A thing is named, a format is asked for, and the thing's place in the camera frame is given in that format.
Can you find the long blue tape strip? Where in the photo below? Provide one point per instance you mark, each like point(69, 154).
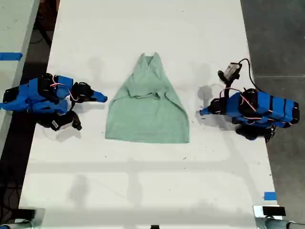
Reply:
point(10, 56)

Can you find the grey metal pipe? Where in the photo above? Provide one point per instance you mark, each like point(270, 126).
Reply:
point(16, 225)
point(278, 224)

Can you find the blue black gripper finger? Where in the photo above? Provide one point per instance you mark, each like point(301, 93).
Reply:
point(206, 114)
point(97, 94)
point(206, 109)
point(96, 99)

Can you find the small blue tape piece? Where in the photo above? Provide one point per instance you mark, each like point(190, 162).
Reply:
point(270, 196)

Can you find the pale green t-shirt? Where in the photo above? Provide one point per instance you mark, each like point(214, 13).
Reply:
point(147, 114)

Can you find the black white camera box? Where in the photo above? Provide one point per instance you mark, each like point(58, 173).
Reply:
point(59, 122)

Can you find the small black box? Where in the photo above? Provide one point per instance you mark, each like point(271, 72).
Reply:
point(273, 211)
point(26, 214)

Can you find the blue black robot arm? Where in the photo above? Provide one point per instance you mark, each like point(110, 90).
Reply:
point(269, 107)
point(35, 95)

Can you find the silver metal bracket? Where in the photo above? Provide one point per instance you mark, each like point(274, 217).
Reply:
point(257, 211)

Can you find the small black clamp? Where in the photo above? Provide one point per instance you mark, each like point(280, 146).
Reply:
point(155, 226)

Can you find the grey metal bracket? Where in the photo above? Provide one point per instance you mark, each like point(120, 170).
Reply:
point(40, 215)

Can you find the short black camera stalk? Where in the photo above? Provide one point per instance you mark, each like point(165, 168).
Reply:
point(229, 84)
point(76, 120)

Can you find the white side table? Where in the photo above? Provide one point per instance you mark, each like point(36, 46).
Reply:
point(14, 31)

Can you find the black grey camera box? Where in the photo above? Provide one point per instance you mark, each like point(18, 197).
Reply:
point(232, 70)

